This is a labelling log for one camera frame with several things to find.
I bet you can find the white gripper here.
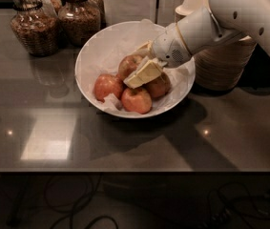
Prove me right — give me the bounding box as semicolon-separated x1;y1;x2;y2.
123;24;192;89

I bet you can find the red-yellow apple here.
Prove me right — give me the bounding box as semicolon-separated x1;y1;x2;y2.
145;73;171;98
117;54;143;80

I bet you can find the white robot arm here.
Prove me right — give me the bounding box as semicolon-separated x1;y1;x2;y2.
124;0;270;89

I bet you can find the white bowl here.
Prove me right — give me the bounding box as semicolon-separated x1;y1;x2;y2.
74;20;197;119

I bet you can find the front red apple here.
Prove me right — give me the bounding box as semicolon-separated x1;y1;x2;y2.
121;87;153;115

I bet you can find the red apple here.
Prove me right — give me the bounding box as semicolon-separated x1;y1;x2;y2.
121;87;153;115
93;73;124;102

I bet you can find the white paper bowl liner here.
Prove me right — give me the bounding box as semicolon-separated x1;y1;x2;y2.
76;18;194;116

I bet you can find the left red apple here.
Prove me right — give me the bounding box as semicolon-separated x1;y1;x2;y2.
93;73;124;102

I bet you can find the front paper bowl stack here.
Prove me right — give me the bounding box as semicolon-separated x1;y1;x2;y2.
195;36;257;92

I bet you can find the paper bowl stack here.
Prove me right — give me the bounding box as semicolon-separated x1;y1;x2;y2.
195;36;257;92
175;0;210;22

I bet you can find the rear paper bowl stack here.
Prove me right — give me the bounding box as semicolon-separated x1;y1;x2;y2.
175;0;210;22

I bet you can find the white napkin dispenser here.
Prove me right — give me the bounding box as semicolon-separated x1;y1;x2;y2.
104;0;183;26

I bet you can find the right glass cereal jar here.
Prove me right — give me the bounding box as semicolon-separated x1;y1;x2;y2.
58;0;101;47

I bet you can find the glass cereal jar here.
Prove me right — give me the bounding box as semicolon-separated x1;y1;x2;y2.
10;0;59;56
58;0;101;47
39;0;62;16

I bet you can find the back glass cereal jar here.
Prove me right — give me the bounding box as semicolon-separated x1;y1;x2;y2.
39;0;62;16

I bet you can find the left glass cereal jar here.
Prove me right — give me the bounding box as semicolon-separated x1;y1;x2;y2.
10;0;59;56

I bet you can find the black floor cable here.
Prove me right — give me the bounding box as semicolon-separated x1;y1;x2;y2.
42;173;120;229

